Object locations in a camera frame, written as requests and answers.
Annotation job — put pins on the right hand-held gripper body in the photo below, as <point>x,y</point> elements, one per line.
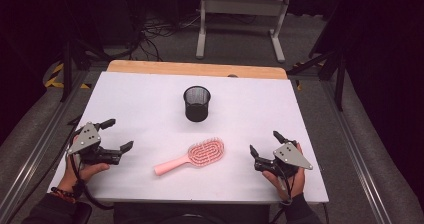
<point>289,156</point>

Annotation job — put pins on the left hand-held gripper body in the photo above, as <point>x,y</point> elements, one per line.
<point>87,140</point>

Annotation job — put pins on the pink hairbrush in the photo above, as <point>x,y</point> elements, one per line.
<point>196,155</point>

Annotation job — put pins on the black mesh pen holder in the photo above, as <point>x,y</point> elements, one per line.
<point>196,103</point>

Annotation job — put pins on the person's right hand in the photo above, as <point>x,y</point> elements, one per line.
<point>290,184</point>

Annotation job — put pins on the person's left hand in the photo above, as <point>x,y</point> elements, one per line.
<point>87,172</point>

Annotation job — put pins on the black metal stand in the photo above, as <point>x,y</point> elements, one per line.
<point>71,67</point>
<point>333,70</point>

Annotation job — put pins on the yellow black hazard tape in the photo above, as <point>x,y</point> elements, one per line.
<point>55,79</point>

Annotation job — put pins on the person's lap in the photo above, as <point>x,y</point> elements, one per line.
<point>191,214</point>

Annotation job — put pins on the wooden table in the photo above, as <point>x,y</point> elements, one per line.
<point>196,68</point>

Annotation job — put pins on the aluminium floor rail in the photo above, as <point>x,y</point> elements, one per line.
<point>356,154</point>
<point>40,147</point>

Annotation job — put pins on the white metal desk frame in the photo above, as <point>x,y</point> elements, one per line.
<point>240,7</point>

